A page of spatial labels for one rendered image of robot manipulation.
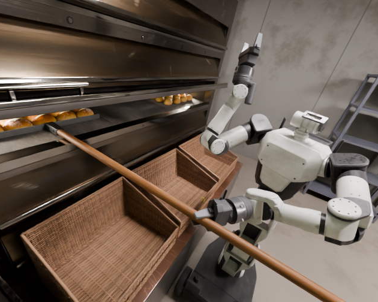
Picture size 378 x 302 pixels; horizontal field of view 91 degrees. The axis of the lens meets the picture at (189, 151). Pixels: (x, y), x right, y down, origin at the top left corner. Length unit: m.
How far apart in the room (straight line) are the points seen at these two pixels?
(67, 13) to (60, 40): 0.09
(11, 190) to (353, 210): 1.17
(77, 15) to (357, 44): 3.39
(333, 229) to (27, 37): 1.09
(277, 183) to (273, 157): 0.12
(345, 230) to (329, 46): 3.13
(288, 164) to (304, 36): 2.87
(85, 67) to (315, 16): 3.25
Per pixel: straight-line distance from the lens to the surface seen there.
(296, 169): 0.91
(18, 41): 0.84
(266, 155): 0.95
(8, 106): 0.69
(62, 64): 0.87
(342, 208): 0.72
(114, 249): 1.26
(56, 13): 0.87
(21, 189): 1.01
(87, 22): 0.92
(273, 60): 3.59
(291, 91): 3.59
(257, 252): 0.62
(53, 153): 0.97
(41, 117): 1.13
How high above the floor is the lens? 1.65
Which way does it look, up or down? 28 degrees down
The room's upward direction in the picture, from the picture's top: 13 degrees clockwise
